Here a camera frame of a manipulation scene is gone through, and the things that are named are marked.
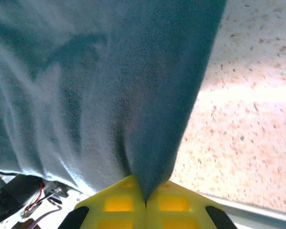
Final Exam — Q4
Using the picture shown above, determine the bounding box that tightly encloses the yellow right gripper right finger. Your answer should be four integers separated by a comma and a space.
145, 180, 238, 229

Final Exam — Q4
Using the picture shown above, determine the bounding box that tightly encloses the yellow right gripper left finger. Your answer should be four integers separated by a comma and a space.
58, 175, 146, 229

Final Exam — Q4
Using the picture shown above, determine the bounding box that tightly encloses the grey t-shirt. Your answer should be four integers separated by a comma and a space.
0, 0, 227, 202

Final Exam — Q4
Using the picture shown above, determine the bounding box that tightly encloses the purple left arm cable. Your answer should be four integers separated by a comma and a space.
30, 206, 62, 229

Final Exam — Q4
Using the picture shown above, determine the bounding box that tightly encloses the red wire bundle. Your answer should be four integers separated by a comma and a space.
22, 182, 62, 217

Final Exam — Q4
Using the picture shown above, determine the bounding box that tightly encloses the aluminium frame rail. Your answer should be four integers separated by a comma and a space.
195, 190, 286, 229

